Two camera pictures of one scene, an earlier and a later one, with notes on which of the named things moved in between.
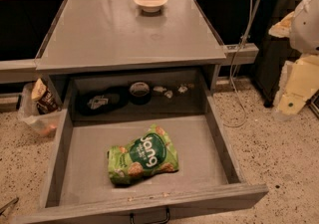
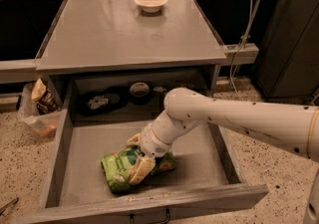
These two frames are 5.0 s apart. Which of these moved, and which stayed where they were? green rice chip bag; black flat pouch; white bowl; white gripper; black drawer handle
Moved: green rice chip bag; white gripper
Stayed: white bowl; black flat pouch; black drawer handle
